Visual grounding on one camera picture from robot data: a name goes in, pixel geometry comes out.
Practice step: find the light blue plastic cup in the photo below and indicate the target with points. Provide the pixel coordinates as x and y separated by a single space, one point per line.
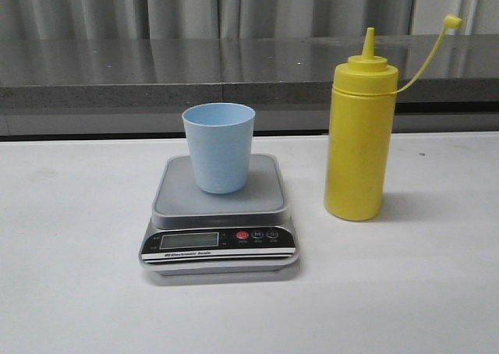
219 137

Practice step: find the yellow squeeze bottle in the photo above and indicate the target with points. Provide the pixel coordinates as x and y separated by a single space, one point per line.
363 97

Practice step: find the silver electronic kitchen scale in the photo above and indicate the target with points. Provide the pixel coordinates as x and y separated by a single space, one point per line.
194 232

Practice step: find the white pleated curtain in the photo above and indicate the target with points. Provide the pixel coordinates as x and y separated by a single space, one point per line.
231 19

